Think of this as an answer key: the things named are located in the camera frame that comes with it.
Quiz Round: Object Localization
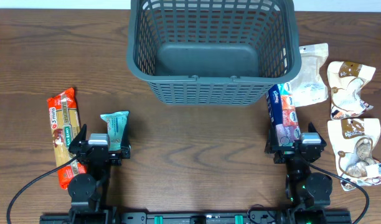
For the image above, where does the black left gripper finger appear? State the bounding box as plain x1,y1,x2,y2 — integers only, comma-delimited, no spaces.
68,124,87,151
120,115,131,152

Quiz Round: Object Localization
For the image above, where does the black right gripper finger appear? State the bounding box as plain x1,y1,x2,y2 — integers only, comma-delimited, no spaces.
308,122,327,146
264,127,276,153

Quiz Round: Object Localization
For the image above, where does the orange spaghetti pasta packet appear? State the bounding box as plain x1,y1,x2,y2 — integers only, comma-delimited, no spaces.
47,88,86,190

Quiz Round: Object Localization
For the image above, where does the teal snack bar wrapper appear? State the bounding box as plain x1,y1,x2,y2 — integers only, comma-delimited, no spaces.
100,111,129,151

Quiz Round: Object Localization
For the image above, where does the pale beige resealable pouch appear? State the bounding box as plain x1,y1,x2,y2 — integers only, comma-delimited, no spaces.
290,43,329,107

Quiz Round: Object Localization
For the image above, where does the multicolour Kleenex tissue multipack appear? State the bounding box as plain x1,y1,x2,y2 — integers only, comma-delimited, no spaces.
266,82,301,146

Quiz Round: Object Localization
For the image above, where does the brown white mushroom pouch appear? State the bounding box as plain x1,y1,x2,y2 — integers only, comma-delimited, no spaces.
327,118,381,191

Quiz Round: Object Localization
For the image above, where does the brown white coconut pouch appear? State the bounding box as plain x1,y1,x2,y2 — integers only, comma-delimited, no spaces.
327,61,376,120

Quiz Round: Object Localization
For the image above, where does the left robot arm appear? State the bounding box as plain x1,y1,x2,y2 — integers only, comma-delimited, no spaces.
68,124,131,224

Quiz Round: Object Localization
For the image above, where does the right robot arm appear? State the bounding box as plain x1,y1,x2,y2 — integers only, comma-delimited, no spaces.
265,123,332,224

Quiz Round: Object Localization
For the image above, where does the grey plastic mesh basket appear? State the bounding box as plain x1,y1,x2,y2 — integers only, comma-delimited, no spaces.
126,0,301,105

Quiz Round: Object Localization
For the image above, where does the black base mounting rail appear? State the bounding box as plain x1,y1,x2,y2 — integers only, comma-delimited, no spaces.
39,210,352,224

